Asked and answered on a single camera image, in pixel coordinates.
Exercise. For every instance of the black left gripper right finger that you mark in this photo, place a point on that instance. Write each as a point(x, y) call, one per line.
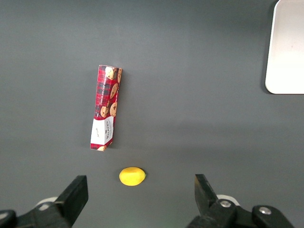
point(206, 202)

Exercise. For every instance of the red tartan cookie box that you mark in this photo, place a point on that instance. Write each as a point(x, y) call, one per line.
point(107, 107)

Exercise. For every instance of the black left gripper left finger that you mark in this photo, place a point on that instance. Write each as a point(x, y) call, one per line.
point(71, 202)

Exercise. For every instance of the beige plastic tray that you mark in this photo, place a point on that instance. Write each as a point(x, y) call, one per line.
point(286, 47)

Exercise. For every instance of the yellow lemon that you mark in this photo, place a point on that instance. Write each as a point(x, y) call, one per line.
point(132, 176)

